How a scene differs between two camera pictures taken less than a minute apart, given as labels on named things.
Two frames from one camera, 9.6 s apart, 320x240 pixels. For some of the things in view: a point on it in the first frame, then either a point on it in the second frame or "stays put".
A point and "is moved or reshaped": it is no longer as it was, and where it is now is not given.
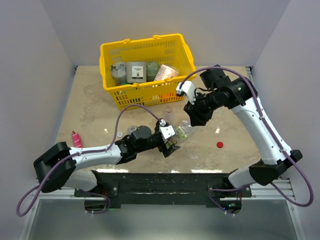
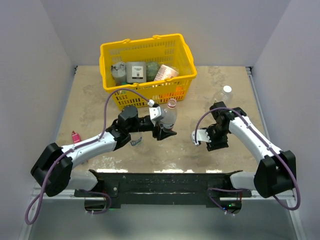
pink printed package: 165,72 stays put
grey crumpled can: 119,72 stays put
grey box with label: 136,72 stays put
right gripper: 198,115 to 215,144
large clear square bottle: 182,129 is moved or reshaped
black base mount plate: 139,189 stays put
